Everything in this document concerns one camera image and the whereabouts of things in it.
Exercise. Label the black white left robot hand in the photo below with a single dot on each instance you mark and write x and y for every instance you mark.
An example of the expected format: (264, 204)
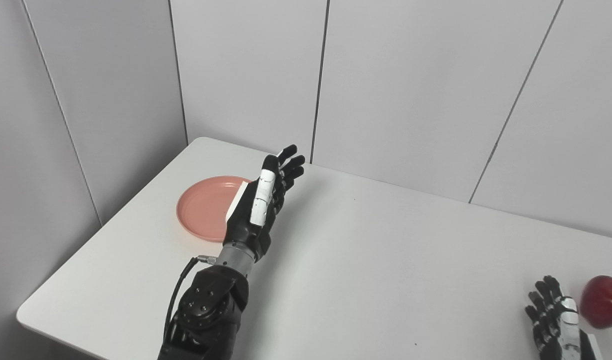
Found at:
(251, 220)

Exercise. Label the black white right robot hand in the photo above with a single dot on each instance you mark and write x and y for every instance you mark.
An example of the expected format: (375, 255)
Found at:
(556, 325)

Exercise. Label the pink round plate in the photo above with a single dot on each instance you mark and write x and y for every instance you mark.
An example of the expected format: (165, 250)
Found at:
(206, 207)

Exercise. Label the red apple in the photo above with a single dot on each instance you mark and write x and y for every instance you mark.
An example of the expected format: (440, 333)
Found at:
(603, 302)

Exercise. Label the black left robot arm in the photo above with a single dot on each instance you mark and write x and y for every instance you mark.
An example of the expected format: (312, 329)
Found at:
(211, 310)

